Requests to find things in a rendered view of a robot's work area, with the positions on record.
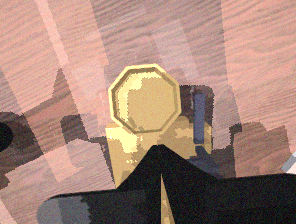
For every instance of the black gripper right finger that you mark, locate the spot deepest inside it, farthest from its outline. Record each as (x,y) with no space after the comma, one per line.
(196,197)

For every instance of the dark grey ball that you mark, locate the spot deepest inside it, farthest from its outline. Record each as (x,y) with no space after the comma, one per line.
(6,136)

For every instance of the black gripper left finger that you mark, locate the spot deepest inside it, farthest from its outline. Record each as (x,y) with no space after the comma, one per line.
(137,200)

